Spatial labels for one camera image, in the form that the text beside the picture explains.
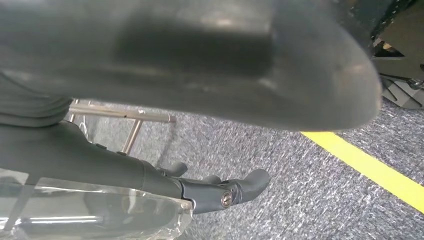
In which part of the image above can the stainless steel workbench table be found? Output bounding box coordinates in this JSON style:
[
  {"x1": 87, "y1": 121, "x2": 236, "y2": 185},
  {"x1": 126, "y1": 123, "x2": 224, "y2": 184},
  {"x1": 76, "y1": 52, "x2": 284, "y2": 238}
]
[{"x1": 67, "y1": 98, "x2": 177, "y2": 157}]

